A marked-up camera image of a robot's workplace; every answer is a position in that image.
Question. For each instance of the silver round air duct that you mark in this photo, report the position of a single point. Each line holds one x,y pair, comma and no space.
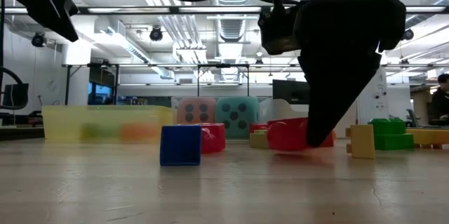
233,27

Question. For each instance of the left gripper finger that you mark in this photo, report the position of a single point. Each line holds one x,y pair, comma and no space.
52,15
65,3

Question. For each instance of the large black monitor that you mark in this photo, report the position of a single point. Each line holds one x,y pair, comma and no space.
287,92

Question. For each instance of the orange foam die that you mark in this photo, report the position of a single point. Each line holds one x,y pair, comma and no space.
196,111

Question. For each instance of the small yellow block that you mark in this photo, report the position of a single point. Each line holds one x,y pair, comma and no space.
363,141

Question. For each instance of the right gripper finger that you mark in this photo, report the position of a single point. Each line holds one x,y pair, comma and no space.
336,90

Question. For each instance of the white plastic bin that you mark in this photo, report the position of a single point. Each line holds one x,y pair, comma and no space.
280,110

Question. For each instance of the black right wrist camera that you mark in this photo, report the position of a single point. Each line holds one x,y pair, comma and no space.
279,31

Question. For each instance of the blue lit screen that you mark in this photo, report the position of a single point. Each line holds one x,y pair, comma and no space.
100,94

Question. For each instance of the blue single-stud block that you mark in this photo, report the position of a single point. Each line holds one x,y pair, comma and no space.
180,145

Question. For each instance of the lit ceiling lamp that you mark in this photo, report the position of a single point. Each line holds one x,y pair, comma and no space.
433,91

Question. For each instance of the black rail with light strips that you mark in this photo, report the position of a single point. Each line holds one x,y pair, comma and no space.
168,10

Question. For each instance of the teal foam die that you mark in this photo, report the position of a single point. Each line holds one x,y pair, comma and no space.
252,115

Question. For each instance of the small light green block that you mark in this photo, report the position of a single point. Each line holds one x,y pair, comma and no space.
259,140

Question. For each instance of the yellow translucent plastic bin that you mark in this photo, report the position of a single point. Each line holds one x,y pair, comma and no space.
63,118

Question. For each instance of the black ceiling spotlight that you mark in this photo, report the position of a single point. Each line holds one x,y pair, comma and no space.
409,35
156,34
38,39

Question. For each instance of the red two-stud block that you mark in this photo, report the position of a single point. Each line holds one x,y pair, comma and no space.
287,134
257,126
215,139

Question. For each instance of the person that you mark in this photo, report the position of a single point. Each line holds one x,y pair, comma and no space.
441,104

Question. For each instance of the white square column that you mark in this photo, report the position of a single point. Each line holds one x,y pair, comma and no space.
377,97

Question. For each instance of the flat yellow toy block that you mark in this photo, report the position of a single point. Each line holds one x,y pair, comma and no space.
428,136

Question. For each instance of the clear plastic bin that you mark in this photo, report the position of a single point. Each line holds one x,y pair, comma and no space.
175,103

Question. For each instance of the olive green block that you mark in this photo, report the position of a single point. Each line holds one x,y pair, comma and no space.
92,132

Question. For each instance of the silver slanted air duct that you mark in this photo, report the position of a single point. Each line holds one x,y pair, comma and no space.
428,18

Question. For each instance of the small black monitor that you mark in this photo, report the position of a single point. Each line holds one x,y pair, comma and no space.
15,95

